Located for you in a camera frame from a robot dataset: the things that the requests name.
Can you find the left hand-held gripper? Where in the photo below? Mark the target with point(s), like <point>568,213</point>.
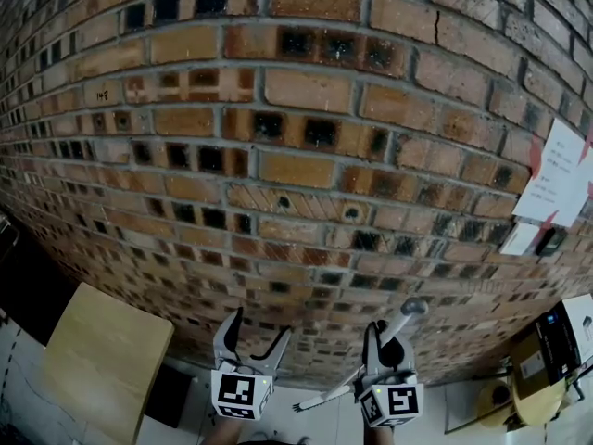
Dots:
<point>236,394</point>

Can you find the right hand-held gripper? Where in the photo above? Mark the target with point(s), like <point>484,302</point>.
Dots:
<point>400,401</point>

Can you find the person's right forearm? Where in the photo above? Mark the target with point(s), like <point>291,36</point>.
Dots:
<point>379,436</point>

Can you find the person's left forearm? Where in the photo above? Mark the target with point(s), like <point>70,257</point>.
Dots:
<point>222,431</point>

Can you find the brown cardboard box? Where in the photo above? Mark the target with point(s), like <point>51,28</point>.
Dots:
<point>530,364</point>

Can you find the round yellow table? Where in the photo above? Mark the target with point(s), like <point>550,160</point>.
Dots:
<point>542,408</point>

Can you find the white paper notice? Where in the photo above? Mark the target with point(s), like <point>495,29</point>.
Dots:
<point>556,174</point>

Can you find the square wooden pedestal table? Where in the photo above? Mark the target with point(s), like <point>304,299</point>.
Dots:
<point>106,355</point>

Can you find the white wall switch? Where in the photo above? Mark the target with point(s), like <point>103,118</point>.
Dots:
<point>519,239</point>

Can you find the black wall thermostat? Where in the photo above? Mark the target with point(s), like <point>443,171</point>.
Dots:
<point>551,241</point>

